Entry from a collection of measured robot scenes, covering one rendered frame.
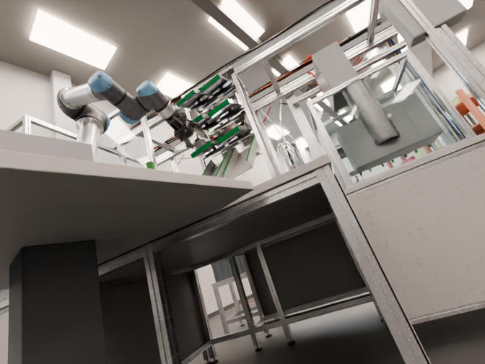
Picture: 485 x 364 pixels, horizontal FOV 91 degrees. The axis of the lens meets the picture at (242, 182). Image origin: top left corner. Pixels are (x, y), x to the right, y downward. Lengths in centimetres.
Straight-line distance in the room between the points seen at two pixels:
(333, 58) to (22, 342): 211
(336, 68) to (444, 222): 121
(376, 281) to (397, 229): 76
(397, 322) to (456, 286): 80
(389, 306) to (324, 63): 169
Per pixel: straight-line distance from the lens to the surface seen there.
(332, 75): 202
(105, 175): 48
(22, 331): 77
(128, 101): 108
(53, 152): 91
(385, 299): 79
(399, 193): 154
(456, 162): 164
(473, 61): 198
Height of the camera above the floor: 61
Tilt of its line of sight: 20 degrees up
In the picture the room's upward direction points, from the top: 19 degrees counter-clockwise
